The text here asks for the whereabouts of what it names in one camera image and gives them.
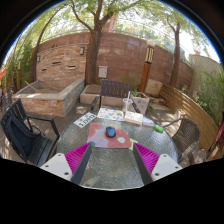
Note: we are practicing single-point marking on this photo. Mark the beige stone block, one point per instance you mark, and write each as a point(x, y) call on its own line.
point(154, 88)

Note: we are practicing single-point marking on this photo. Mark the brown wicker chair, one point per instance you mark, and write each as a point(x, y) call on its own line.
point(188, 133)

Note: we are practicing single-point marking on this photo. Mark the blue and black computer mouse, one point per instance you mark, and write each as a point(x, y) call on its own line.
point(110, 132)

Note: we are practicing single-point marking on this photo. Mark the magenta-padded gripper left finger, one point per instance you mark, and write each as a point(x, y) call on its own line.
point(77, 158)

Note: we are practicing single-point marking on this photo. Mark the large tree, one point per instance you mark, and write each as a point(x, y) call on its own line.
point(91, 53)

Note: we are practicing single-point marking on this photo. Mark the grey wall utility box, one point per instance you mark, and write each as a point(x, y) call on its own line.
point(103, 72)

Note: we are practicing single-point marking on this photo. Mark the wooden garden lamp post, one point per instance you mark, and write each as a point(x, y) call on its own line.
point(146, 71)

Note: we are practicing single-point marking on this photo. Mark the white number plate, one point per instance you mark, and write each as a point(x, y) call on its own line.
point(85, 120)

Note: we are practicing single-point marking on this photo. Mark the thin tree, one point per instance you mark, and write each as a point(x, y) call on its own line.
point(175, 60)

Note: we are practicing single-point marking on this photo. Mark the black metal chair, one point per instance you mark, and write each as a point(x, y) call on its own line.
point(20, 136)

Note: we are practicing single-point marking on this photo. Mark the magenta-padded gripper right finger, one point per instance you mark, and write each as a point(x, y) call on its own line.
point(148, 159)

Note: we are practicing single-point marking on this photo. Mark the yellow card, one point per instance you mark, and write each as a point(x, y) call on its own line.
point(133, 143)

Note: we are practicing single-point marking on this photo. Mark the dark wooden slatted chair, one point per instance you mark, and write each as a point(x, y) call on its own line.
point(115, 88)

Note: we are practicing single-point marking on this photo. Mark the raised stone planter bed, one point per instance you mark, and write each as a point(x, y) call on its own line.
point(46, 103)

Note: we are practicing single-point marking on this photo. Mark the printed picture sheet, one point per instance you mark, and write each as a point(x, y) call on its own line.
point(110, 114)

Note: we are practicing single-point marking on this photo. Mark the open white book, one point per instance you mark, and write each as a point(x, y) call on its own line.
point(134, 118)

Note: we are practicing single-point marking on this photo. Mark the curved wooden bench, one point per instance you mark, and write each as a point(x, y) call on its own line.
point(193, 113)

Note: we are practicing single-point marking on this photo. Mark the wall lamp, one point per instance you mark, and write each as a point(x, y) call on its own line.
point(82, 50)
point(38, 58)

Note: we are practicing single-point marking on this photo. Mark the small pale notebook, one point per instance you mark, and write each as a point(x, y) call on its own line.
point(148, 121)

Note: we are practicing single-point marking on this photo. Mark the red floral mouse pad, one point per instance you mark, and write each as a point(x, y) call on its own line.
point(98, 138)

